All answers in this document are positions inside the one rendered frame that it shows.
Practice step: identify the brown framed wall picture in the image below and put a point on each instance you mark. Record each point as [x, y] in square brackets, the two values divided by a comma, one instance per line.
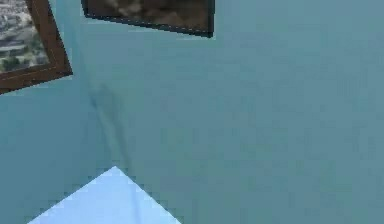
[20, 40]

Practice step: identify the black framed wall picture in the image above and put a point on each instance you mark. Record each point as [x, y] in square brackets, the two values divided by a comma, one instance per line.
[153, 13]

